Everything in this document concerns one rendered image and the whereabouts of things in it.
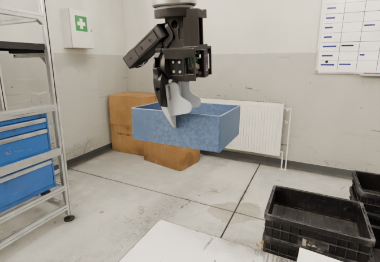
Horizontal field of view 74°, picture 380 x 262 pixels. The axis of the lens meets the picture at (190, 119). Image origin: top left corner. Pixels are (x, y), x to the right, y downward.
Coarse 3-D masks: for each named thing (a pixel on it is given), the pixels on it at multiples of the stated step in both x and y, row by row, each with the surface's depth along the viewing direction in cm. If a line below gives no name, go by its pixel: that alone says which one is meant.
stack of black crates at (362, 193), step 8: (352, 176) 148; (360, 176) 149; (368, 176) 147; (376, 176) 146; (352, 184) 148; (360, 184) 150; (368, 184) 148; (376, 184) 147; (352, 192) 145; (360, 192) 126; (368, 192) 125; (376, 192) 145; (360, 200) 128; (368, 200) 126; (376, 200) 124; (368, 208) 126; (376, 208) 125; (368, 216) 126; (376, 216) 125; (376, 224) 126
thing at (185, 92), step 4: (172, 80) 49; (176, 80) 48; (180, 84) 49; (184, 84) 48; (188, 84) 48; (180, 88) 49; (184, 88) 48; (188, 88) 48; (180, 92) 49; (184, 92) 49; (188, 92) 48; (184, 96) 49; (188, 96) 48; (192, 96) 48; (196, 96) 48; (188, 100) 49; (192, 100) 48; (196, 100) 48; (200, 100) 48; (192, 104) 49; (196, 104) 48; (200, 104) 48; (192, 108) 49
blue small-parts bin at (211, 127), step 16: (144, 112) 52; (160, 112) 50; (192, 112) 64; (208, 112) 62; (224, 112) 60; (144, 128) 53; (160, 128) 51; (176, 128) 50; (192, 128) 48; (208, 128) 47; (224, 128) 48; (176, 144) 50; (192, 144) 49; (208, 144) 47; (224, 144) 49
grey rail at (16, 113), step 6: (18, 108) 164; (24, 108) 164; (30, 108) 164; (36, 108) 166; (42, 108) 170; (48, 108) 174; (54, 108) 178; (0, 114) 147; (6, 114) 150; (12, 114) 153; (18, 114) 156; (24, 114) 160; (30, 114) 163; (0, 120) 147; (6, 120) 150
